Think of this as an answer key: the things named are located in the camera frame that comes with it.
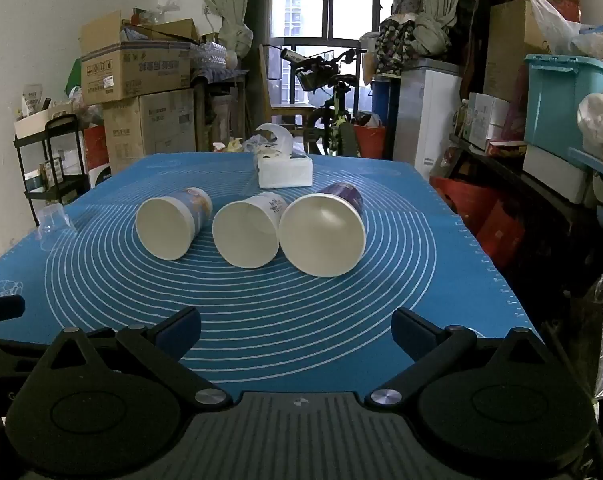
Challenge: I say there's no tall brown cardboard box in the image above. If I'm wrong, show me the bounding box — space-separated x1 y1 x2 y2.
483 0 552 104

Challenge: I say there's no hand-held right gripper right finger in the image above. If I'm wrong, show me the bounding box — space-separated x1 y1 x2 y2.
365 307 565 409

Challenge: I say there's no white cloth bundle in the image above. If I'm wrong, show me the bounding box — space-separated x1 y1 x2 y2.
576 87 603 162

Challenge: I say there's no large printed cardboard box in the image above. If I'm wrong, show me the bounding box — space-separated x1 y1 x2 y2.
103 89 197 173

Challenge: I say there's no large white plastic bag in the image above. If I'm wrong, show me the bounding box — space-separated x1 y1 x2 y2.
529 0 603 68

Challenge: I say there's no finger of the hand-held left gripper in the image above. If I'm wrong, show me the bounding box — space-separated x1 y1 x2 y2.
0 294 26 325

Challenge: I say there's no red bucket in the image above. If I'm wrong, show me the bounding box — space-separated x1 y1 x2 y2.
352 125 387 160

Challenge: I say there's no red bags pile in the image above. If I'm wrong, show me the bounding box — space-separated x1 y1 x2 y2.
430 175 526 272

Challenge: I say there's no black bicycle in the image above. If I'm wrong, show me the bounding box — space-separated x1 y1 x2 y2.
280 47 369 158

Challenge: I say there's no white printed carton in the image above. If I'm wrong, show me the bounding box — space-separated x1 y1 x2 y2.
468 92 512 152

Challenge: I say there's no green tied curtain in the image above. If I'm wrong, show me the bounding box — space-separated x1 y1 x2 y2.
412 0 466 57
194 0 255 58

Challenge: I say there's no purple paper cup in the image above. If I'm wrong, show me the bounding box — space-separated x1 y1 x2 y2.
278 182 367 278

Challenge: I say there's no white foam box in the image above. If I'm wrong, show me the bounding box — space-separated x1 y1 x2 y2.
522 144 591 205

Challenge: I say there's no wooden chair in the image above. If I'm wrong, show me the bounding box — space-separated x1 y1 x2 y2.
259 44 317 153

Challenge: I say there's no white tray box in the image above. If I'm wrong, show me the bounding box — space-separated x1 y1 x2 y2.
14 104 75 139

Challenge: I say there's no floral cloth bundle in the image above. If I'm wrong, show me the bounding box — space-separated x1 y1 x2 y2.
374 14 421 77

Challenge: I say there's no white paper cup blue print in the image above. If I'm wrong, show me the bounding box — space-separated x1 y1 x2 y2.
212 191 288 269

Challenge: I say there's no teal plastic storage bin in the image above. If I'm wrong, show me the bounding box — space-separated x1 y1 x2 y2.
524 54 603 148

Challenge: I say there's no black trolley rack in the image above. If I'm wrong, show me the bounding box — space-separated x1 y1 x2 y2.
13 112 91 228

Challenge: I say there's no white chest freezer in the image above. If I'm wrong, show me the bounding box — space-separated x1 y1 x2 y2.
394 58 462 181

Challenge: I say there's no white tissue box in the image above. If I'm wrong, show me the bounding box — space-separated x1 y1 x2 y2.
256 154 314 190

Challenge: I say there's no paper cup orange blue print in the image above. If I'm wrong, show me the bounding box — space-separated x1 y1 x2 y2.
134 187 213 261

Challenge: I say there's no blue silicone baking mat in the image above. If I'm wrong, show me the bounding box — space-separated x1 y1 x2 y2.
0 152 545 402

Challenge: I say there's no clear plastic cup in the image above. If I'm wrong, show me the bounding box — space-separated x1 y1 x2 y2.
36 203 77 252

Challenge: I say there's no pack of water bottles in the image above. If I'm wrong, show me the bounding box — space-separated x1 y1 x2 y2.
189 42 233 80

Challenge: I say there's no open cardboard box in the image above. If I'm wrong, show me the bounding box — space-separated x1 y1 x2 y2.
79 10 193 106

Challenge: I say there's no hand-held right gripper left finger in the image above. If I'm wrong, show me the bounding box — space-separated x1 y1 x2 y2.
32 306 233 413

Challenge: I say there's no blue water barrel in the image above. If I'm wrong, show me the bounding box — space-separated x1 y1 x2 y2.
371 77 396 122

